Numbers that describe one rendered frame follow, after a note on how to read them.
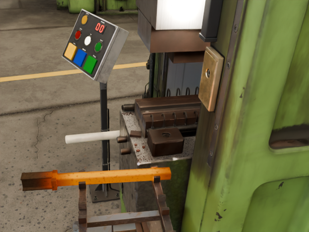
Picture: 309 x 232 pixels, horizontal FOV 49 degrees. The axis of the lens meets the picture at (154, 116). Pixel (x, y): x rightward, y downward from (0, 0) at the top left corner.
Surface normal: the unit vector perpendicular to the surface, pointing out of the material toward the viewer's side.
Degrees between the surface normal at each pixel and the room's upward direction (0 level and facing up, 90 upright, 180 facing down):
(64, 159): 0
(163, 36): 90
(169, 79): 90
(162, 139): 0
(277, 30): 89
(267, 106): 89
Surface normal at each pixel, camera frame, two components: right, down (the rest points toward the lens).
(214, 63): -0.97, 0.08
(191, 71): 0.25, 0.53
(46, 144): 0.07, -0.84
